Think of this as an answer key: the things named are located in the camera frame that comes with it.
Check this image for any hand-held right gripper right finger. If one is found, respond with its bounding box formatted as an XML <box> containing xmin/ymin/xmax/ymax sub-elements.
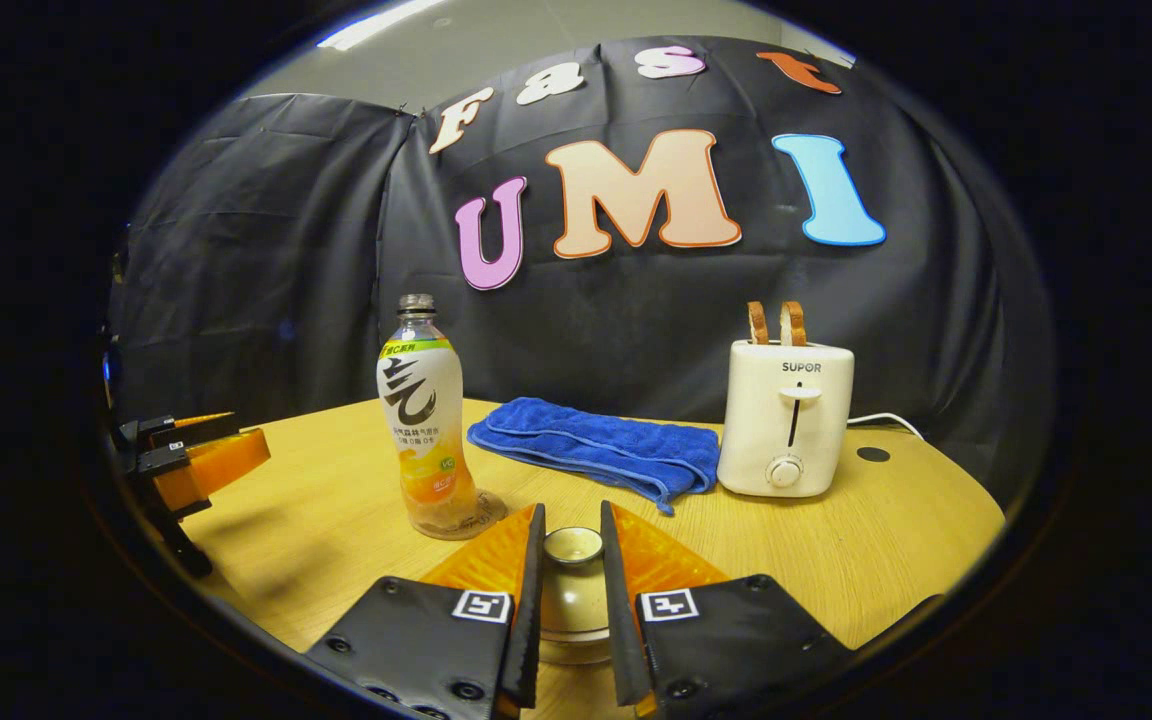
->
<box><xmin>599</xmin><ymin>501</ymin><xmax>855</xmax><ymax>720</ymax></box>

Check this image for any white toaster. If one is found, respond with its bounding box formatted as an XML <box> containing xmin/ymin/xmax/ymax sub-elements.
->
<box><xmin>716</xmin><ymin>340</ymin><xmax>856</xmax><ymax>499</ymax></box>

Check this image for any beige teacup lid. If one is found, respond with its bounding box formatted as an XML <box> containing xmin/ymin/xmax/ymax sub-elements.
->
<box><xmin>538</xmin><ymin>526</ymin><xmax>617</xmax><ymax>641</ymax></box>

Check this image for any water bottle with white label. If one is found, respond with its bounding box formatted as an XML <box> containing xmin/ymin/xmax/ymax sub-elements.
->
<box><xmin>376</xmin><ymin>294</ymin><xmax>482</xmax><ymax>539</ymax></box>

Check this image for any blue towel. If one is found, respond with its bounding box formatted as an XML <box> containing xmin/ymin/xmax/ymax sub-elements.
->
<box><xmin>466</xmin><ymin>397</ymin><xmax>722</xmax><ymax>517</ymax></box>

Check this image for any beige teacup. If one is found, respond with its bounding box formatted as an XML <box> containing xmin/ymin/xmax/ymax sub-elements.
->
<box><xmin>536</xmin><ymin>628</ymin><xmax>619</xmax><ymax>667</ymax></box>

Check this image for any white toaster cable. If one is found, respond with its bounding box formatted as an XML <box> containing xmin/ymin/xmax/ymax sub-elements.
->
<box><xmin>846</xmin><ymin>412</ymin><xmax>927</xmax><ymax>443</ymax></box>

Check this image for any black backdrop cloth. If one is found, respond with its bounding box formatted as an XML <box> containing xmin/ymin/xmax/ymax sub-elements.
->
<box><xmin>106</xmin><ymin>35</ymin><xmax>1054</xmax><ymax>501</ymax></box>

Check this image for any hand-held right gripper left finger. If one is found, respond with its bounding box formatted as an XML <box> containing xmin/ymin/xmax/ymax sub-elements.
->
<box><xmin>304</xmin><ymin>503</ymin><xmax>548</xmax><ymax>720</ymax></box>

